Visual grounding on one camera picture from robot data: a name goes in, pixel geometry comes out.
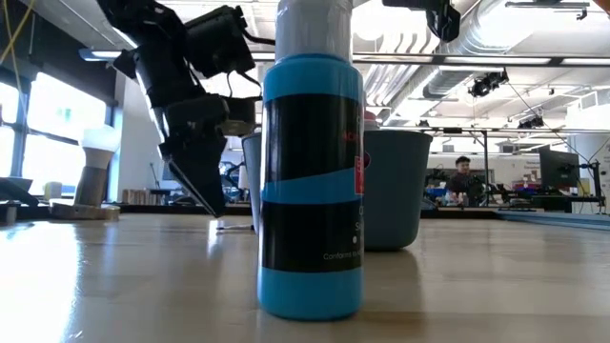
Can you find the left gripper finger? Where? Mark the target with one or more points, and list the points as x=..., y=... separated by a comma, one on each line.
x=205, y=176

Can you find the small magenta paint bottle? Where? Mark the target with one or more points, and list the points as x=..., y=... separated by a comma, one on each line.
x=371, y=121

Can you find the blue-grey plastic bin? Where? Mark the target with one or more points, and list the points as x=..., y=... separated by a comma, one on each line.
x=395, y=200

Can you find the light blue paint bottle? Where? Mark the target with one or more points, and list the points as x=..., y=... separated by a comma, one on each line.
x=310, y=143

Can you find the white table lamp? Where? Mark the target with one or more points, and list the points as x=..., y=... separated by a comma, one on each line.
x=243, y=177

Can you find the person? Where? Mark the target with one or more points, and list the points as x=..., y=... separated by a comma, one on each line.
x=461, y=183

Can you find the black computer monitor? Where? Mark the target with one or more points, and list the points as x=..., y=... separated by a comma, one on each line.
x=557, y=167

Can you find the dark office desk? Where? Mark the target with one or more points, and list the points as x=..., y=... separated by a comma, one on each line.
x=553, y=202

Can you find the grey-blue bench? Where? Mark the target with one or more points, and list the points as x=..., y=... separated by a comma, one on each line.
x=581, y=221

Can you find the silver ventilation duct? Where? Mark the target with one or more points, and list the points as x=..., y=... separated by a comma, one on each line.
x=457, y=43

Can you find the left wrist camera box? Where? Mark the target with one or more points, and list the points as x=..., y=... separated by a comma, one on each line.
x=219, y=43

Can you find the black ceiling camera rig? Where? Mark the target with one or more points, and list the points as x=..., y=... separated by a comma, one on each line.
x=491, y=83

